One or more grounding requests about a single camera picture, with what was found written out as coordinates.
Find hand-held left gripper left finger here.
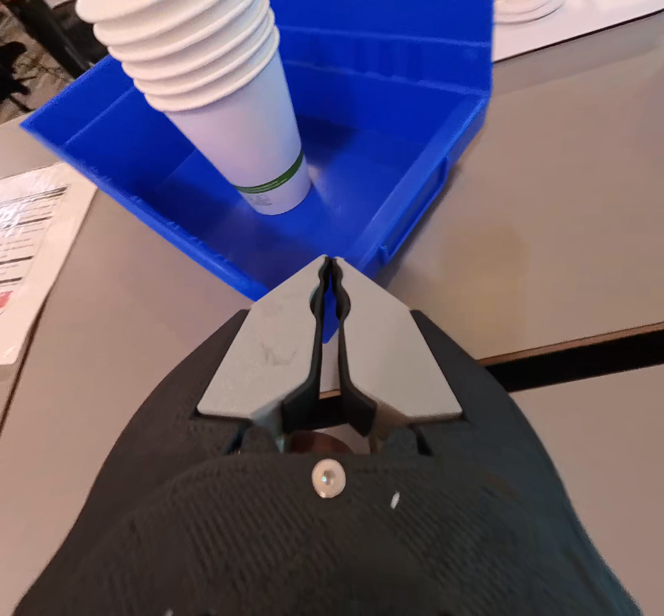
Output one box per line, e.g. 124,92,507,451
196,255,332,434

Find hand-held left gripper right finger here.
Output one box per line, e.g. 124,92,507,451
331,256,463,441

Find blue plastic bin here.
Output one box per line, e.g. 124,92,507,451
20,0,495,344

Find stack of white paper cups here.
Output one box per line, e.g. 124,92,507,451
75,0,313,216

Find printed checklist sheet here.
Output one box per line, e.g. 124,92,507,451
0,162,99,365

